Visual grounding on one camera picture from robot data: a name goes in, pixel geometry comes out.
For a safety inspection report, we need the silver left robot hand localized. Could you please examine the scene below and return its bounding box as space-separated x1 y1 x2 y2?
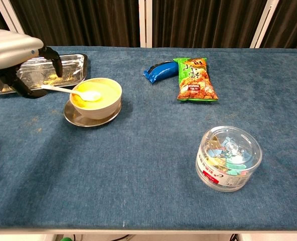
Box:
0 29 63 99

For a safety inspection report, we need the blue table cloth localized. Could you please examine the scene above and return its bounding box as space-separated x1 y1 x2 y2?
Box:
0 46 297 230

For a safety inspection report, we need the cream bowl with yellow powder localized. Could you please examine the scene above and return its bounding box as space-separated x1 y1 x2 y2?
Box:
69 77 123 120

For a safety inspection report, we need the white frame post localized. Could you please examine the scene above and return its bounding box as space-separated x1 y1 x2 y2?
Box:
250 0 281 49
138 0 154 48
0 0 25 34

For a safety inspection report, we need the green snack bag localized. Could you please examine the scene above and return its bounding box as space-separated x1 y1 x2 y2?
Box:
173 57 219 102

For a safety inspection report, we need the rectangular steel tray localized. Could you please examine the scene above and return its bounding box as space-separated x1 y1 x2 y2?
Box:
0 53 88 95

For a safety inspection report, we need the black floor cable bundle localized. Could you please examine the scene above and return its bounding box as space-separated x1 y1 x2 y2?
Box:
110 234 134 241

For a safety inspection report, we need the clear round clip container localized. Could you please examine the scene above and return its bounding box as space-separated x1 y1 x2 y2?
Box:
195 126 263 193

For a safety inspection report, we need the round steel saucer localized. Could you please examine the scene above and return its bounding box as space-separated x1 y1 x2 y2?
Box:
64 99 122 128

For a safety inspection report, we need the blue snack packet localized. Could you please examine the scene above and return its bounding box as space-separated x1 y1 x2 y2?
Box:
142 61 179 85

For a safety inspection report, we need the white plastic spoon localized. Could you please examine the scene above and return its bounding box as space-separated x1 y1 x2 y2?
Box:
41 84 101 102

